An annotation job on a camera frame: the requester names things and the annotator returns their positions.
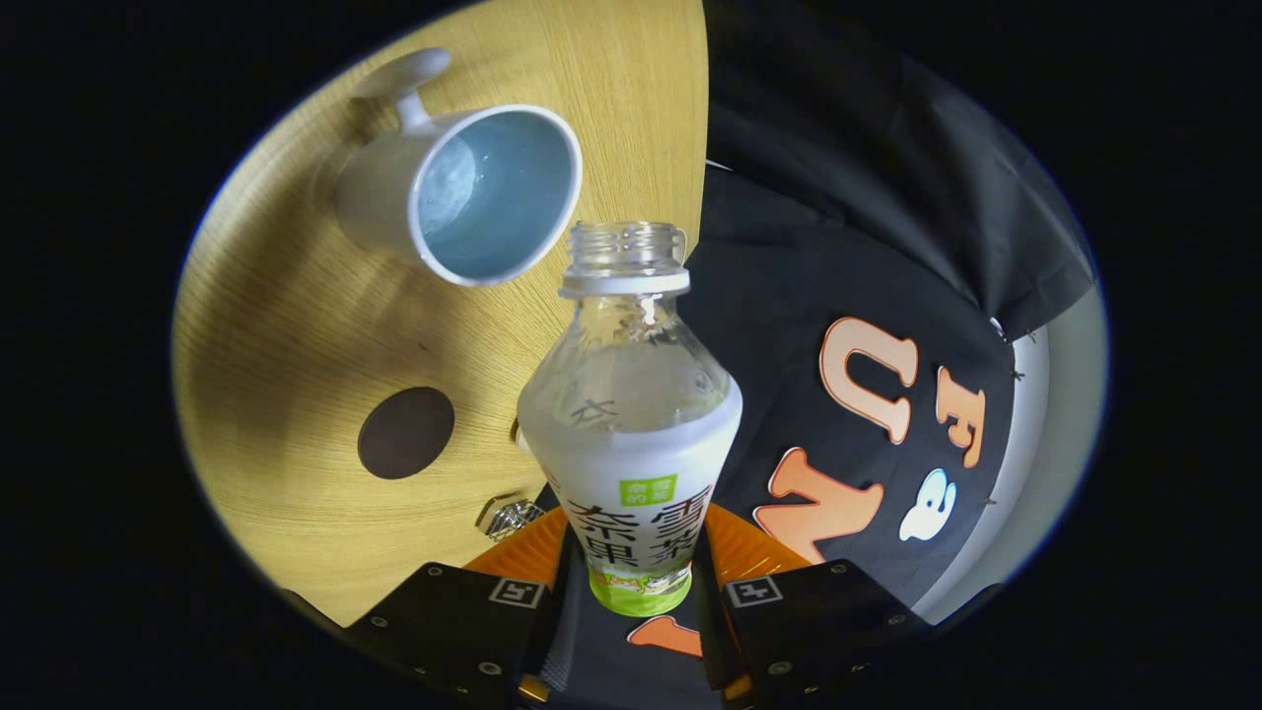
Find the dark brown round coaster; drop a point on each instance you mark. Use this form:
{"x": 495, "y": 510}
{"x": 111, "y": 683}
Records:
{"x": 405, "y": 432}

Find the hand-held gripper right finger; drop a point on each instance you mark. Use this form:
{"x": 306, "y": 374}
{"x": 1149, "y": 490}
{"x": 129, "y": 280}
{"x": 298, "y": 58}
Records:
{"x": 715, "y": 631}

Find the white cup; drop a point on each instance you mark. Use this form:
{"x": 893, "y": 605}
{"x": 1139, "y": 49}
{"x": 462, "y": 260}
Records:
{"x": 380, "y": 207}

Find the metal mesh holder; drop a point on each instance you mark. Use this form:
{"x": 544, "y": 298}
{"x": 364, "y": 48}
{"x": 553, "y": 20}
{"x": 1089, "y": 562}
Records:
{"x": 513, "y": 518}

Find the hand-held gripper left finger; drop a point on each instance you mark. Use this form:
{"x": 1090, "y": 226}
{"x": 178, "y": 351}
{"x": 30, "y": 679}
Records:
{"x": 557, "y": 631}

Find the clear juice bottle white label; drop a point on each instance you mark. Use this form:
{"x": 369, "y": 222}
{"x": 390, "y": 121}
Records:
{"x": 631, "y": 463}

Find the wooden table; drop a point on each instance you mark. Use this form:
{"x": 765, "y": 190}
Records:
{"x": 296, "y": 345}

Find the black backdrop cloth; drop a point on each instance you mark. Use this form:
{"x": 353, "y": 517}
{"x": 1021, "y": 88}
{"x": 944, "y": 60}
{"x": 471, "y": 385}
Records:
{"x": 838, "y": 197}

